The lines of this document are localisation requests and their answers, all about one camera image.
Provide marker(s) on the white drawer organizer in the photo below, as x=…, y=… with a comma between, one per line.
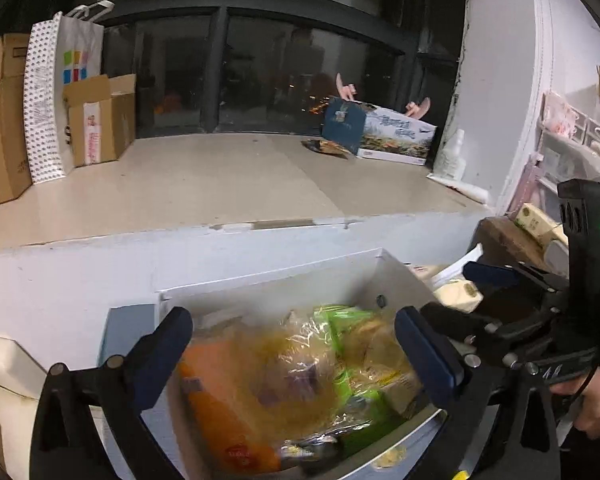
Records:
x=575, y=145

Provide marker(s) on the white alarm clock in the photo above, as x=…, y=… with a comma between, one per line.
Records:
x=556, y=255

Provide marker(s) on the white tube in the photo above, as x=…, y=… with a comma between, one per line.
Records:
x=460, y=187

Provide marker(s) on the scenery printed box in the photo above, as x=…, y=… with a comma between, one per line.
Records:
x=400, y=137

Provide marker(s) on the brown wooden board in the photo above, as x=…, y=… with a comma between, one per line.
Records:
x=505, y=242

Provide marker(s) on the yellow tissue pack with tissue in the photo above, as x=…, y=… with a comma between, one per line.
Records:
x=455, y=296

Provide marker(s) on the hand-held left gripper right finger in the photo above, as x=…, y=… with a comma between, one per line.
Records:
x=425, y=355

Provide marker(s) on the small open cardboard box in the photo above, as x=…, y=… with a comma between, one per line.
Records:
x=110, y=125

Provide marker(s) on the large cardboard box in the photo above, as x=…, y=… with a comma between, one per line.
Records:
x=0, y=120

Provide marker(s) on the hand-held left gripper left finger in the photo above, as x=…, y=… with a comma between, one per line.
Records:
x=160, y=355

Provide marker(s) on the clear packet of yellow cake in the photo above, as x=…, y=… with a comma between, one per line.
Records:
x=290, y=360

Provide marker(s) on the small beige snack packet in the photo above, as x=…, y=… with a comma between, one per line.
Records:
x=375, y=345

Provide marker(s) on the brown wrapper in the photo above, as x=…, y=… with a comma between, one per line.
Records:
x=325, y=146

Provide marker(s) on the white spray bottle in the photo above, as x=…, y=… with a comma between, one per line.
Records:
x=451, y=157

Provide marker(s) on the person's right hand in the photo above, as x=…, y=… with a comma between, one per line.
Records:
x=595, y=405

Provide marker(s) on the orange snack packet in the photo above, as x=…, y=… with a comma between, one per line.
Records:
x=215, y=400

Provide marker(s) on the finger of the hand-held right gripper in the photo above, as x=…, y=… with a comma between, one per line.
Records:
x=480, y=332
x=490, y=274

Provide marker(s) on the green snack packet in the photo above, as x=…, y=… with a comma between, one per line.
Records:
x=367, y=410
x=347, y=316

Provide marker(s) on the dotted white paper bag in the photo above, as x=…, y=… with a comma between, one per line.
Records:
x=42, y=110

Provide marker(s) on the dark blue box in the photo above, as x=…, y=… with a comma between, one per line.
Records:
x=342, y=122

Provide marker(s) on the cream cushioned seat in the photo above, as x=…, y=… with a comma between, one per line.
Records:
x=5, y=400

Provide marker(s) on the dark window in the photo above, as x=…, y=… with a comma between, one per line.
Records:
x=260, y=60

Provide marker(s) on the white box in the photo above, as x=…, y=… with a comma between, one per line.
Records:
x=260, y=285

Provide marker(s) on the pink toy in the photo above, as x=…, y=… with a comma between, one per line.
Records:
x=419, y=108
x=347, y=87

